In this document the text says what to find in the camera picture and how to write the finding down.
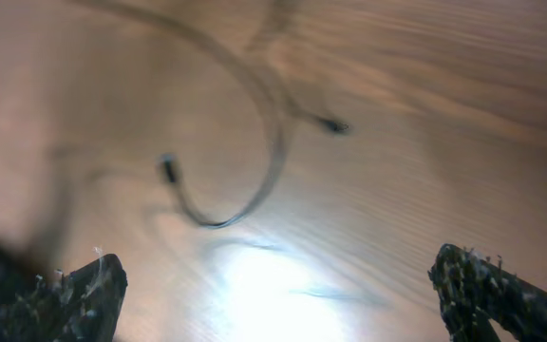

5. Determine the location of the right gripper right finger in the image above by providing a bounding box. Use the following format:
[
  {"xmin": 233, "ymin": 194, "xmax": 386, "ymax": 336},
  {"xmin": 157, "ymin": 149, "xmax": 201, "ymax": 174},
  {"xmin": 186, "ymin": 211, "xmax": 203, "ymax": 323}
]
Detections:
[{"xmin": 428, "ymin": 244, "xmax": 547, "ymax": 342}]

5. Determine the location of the black USB cable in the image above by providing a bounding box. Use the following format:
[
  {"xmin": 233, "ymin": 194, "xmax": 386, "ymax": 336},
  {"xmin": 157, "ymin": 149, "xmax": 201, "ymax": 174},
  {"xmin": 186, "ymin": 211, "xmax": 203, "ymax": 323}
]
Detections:
[{"xmin": 73, "ymin": 0, "xmax": 352, "ymax": 230}]

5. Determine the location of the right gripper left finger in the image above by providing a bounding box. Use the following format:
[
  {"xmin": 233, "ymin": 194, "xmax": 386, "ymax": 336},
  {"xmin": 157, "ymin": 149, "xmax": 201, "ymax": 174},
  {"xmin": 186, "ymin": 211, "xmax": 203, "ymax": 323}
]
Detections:
[{"xmin": 0, "ymin": 254, "xmax": 127, "ymax": 342}]

